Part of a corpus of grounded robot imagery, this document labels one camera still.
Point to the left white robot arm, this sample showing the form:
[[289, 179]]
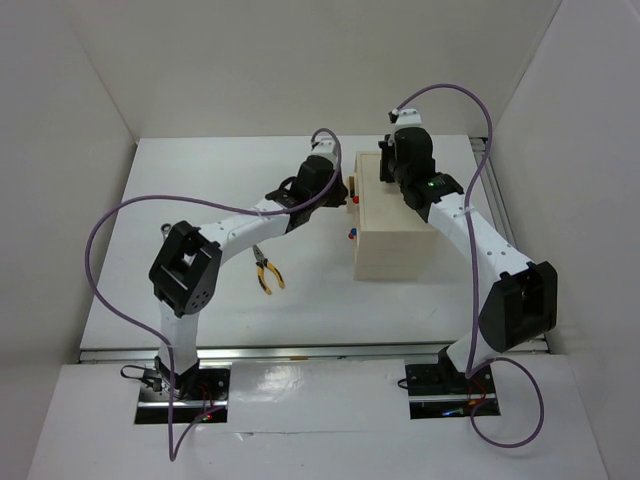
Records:
[[185, 272]]

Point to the beige drawer cabinet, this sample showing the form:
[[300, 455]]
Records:
[[392, 243]]

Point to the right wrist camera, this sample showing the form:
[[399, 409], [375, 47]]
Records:
[[405, 118]]

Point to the beige small yellow-knob drawer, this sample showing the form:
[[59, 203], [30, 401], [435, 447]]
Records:
[[351, 188]]

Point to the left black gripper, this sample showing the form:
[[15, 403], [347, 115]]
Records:
[[340, 192]]

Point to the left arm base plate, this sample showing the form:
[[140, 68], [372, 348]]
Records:
[[208, 393]]

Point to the silver wrench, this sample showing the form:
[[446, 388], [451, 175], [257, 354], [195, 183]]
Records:
[[165, 229]]

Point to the aluminium front rail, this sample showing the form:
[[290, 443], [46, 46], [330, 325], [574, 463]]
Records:
[[271, 352]]

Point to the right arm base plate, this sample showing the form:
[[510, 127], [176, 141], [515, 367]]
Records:
[[433, 395]]

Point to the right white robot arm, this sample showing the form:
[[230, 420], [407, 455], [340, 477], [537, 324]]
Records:
[[514, 299]]

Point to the aluminium side rail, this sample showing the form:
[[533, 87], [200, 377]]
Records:
[[490, 185]]

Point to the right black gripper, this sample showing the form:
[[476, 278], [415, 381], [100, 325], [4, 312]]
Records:
[[387, 148]]

